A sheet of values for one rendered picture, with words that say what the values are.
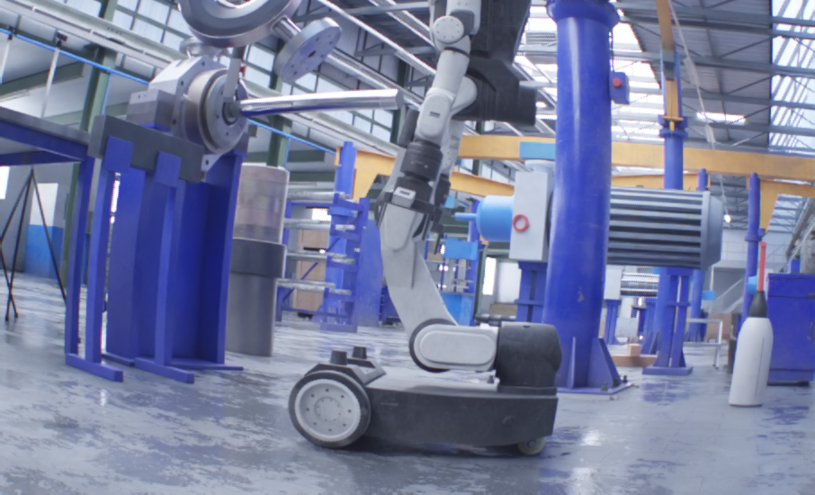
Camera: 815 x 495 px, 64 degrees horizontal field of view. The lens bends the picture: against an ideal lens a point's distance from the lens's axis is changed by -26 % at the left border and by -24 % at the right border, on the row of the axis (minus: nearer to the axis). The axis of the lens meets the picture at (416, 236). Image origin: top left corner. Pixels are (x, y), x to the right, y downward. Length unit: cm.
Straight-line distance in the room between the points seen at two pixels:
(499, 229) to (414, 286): 438
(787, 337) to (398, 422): 344
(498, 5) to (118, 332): 192
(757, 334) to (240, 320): 291
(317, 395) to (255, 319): 275
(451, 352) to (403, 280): 22
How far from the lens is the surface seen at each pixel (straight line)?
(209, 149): 332
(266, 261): 467
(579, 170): 420
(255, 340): 471
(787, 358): 502
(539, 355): 213
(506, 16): 225
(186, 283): 360
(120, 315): 316
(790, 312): 501
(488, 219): 652
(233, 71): 237
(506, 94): 221
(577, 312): 413
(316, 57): 211
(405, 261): 213
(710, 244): 604
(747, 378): 358
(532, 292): 652
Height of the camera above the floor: 36
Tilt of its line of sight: 5 degrees up
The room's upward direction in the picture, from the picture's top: 6 degrees clockwise
